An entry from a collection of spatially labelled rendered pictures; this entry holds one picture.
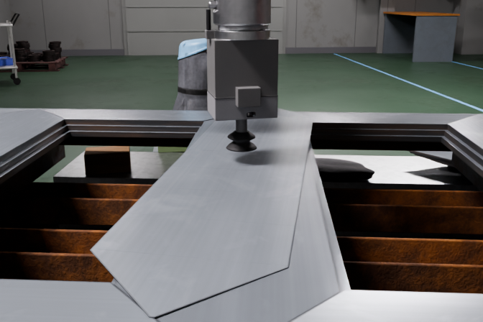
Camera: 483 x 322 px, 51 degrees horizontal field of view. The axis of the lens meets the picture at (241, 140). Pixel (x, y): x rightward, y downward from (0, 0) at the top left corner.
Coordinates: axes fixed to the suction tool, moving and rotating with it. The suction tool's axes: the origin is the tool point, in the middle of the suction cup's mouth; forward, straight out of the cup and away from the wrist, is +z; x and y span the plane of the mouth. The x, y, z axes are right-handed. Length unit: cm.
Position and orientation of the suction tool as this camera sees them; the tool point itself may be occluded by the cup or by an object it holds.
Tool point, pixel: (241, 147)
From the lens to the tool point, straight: 71.2
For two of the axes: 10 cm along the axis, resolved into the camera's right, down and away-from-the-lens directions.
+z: 0.0, 9.6, 2.7
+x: -2.2, -2.6, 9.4
